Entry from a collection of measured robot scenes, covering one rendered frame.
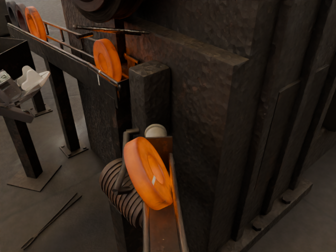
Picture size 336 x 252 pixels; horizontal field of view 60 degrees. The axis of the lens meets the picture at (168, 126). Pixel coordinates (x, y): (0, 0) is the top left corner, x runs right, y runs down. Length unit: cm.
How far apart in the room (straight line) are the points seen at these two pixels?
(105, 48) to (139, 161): 51
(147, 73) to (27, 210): 102
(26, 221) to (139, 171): 107
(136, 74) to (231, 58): 26
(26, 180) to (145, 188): 124
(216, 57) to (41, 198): 119
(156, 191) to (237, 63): 34
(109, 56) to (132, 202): 46
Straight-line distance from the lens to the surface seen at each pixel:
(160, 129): 76
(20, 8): 180
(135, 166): 55
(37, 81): 94
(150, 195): 56
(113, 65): 96
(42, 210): 157
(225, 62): 69
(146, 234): 53
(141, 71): 80
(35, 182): 170
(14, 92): 93
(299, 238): 148
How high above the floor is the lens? 114
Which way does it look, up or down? 36 degrees down
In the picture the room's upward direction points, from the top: straight up
